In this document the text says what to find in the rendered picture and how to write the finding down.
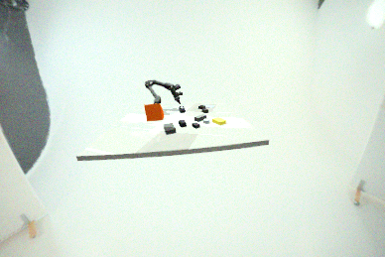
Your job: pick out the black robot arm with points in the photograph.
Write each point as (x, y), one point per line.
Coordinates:
(169, 86)

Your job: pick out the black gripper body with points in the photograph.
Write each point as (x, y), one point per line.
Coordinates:
(175, 95)

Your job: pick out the yellow flat box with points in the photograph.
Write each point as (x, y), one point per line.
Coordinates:
(219, 121)

